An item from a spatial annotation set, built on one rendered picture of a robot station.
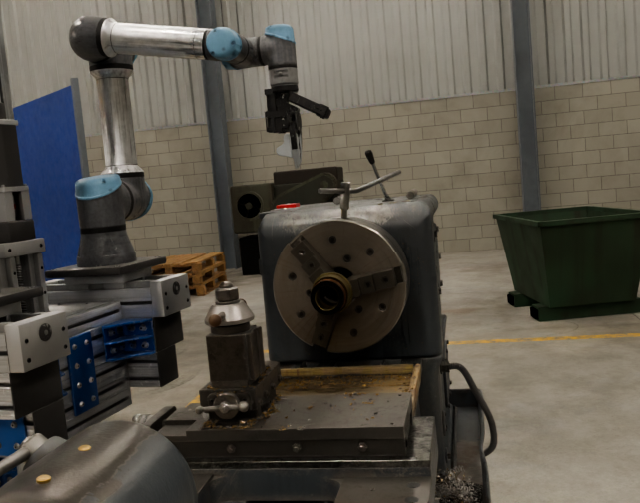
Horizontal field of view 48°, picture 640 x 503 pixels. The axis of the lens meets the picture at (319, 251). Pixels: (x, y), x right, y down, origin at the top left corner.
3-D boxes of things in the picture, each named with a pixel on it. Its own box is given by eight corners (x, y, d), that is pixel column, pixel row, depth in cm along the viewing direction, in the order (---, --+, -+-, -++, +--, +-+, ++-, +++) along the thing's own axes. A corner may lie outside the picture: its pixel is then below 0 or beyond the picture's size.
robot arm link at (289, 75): (300, 70, 191) (293, 65, 183) (301, 87, 192) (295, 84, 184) (272, 73, 193) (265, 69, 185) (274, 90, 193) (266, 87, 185)
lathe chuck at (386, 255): (280, 339, 182) (283, 214, 178) (406, 349, 176) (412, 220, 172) (271, 348, 173) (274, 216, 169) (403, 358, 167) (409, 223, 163)
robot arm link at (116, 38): (50, 6, 181) (237, 17, 171) (74, 15, 191) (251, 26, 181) (48, 54, 182) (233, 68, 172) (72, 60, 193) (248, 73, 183)
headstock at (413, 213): (307, 317, 248) (297, 204, 244) (447, 310, 239) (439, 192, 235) (259, 363, 190) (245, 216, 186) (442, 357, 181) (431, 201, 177)
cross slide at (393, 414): (173, 423, 129) (170, 398, 128) (415, 418, 120) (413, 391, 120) (131, 461, 112) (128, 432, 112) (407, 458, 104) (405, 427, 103)
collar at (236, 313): (214, 317, 120) (212, 299, 120) (260, 314, 119) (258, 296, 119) (197, 327, 113) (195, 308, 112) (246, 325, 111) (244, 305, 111)
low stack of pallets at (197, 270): (171, 285, 1045) (168, 255, 1041) (229, 281, 1033) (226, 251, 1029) (138, 300, 922) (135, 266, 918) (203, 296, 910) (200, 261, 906)
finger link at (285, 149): (279, 170, 191) (276, 134, 190) (301, 168, 190) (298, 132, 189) (277, 170, 188) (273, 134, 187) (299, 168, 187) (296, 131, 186)
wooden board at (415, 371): (267, 385, 169) (266, 368, 169) (422, 380, 162) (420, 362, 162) (226, 431, 140) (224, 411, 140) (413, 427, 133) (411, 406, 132)
